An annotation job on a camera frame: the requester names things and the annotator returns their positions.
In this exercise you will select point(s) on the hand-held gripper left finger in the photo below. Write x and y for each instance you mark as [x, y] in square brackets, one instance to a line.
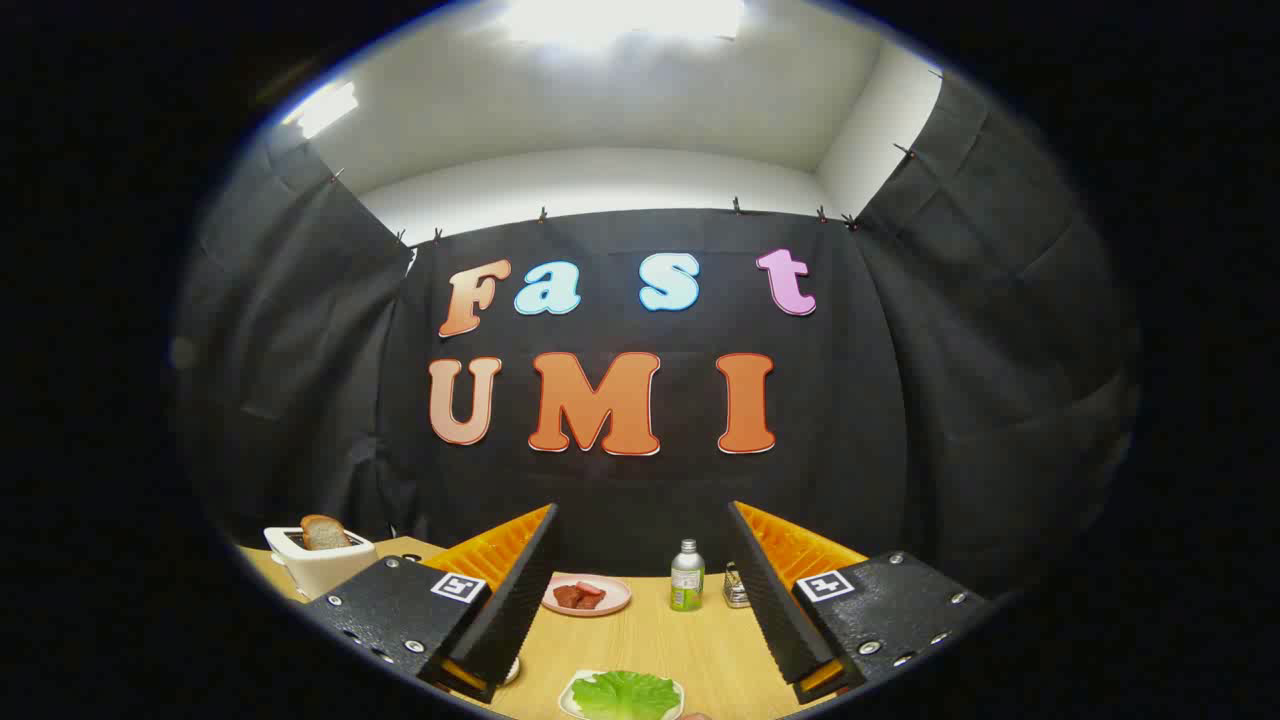
[520, 600]

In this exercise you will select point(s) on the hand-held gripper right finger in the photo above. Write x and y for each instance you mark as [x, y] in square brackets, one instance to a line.
[770, 600]

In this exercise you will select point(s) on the toasted bread slice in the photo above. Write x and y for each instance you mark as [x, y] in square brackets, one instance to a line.
[325, 535]

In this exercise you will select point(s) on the brown meat slices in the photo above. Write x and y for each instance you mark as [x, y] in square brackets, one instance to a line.
[568, 598]

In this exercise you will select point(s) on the green label bottle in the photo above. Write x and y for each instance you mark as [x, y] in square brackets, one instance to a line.
[687, 585]

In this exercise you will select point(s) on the pink plate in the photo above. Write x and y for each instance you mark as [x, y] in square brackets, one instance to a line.
[612, 603]

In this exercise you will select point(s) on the white round plate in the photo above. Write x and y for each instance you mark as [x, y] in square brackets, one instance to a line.
[565, 704]

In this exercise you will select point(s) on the green lettuce leaf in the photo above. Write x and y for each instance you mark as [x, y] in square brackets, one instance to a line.
[625, 697]

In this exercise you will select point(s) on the black backdrop cloth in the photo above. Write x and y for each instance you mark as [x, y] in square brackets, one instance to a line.
[650, 500]

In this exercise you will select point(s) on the white toaster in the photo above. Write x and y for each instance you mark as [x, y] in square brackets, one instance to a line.
[330, 572]

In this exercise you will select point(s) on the ceiling light panel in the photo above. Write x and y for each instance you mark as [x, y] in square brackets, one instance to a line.
[620, 18]
[325, 108]

